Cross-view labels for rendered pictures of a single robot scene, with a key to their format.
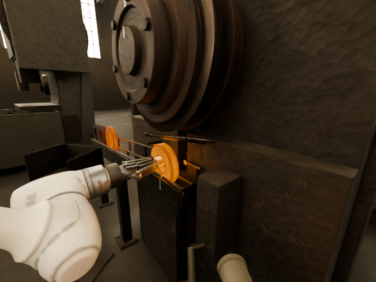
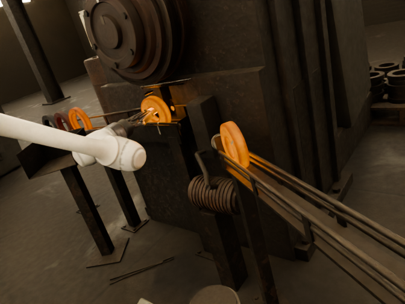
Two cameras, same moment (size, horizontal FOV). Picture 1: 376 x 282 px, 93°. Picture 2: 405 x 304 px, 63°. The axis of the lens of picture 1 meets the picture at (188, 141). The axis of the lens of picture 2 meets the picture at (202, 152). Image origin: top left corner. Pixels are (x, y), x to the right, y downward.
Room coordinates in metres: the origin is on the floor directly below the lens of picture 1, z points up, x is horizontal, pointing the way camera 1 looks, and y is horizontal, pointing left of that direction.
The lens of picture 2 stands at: (-0.80, 0.10, 1.12)
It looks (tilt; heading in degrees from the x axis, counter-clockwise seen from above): 23 degrees down; 353
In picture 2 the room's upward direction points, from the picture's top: 16 degrees counter-clockwise
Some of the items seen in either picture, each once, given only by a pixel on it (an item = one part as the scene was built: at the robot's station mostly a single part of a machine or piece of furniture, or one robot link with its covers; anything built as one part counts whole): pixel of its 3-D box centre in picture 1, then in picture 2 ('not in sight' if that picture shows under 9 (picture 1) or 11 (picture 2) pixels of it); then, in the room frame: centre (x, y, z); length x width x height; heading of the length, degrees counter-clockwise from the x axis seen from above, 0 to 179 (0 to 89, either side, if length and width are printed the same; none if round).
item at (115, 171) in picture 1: (121, 173); (128, 126); (0.52, 0.21, 0.76); 0.09 x 0.08 x 0.07; 129
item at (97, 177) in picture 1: (97, 181); (115, 134); (0.48, 0.27, 0.75); 0.09 x 0.06 x 0.09; 39
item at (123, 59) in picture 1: (135, 52); (113, 31); (0.54, 0.15, 1.11); 0.28 x 0.06 x 0.28; 39
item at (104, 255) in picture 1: (76, 212); (80, 201); (0.84, 0.61, 0.36); 0.26 x 0.20 x 0.72; 74
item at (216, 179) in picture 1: (218, 212); (207, 126); (0.43, -0.09, 0.68); 0.11 x 0.08 x 0.24; 129
